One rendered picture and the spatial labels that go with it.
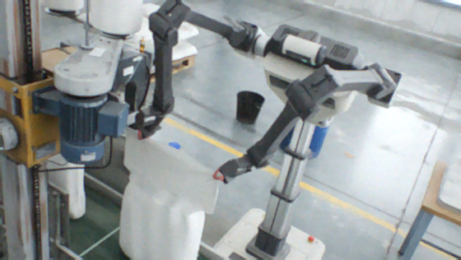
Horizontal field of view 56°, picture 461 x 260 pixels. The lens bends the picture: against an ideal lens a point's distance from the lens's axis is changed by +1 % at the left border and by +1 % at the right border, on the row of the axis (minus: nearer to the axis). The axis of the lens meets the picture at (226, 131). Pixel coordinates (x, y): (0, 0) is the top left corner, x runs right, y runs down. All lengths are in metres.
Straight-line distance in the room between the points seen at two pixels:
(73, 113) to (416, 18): 8.42
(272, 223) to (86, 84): 1.35
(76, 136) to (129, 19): 0.42
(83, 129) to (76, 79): 0.19
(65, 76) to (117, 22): 0.23
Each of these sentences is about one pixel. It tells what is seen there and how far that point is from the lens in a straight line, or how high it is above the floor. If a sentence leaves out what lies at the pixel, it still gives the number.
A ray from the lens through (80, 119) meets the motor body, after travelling 1.46.
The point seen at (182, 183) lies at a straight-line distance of 1.80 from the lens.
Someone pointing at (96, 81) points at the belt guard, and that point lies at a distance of 1.38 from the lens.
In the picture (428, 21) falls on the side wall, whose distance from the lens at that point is 9.38.
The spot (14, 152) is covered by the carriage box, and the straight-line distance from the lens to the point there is 1.69.
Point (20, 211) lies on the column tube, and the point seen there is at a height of 0.79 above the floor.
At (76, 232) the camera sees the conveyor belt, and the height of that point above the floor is 0.38.
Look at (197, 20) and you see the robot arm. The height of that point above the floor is 1.59.
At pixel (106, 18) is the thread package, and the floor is 1.58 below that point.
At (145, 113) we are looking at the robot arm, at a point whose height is 1.20.
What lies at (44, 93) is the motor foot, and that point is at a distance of 1.56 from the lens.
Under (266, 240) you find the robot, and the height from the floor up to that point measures 0.38.
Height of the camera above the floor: 1.98
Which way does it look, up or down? 29 degrees down
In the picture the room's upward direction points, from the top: 11 degrees clockwise
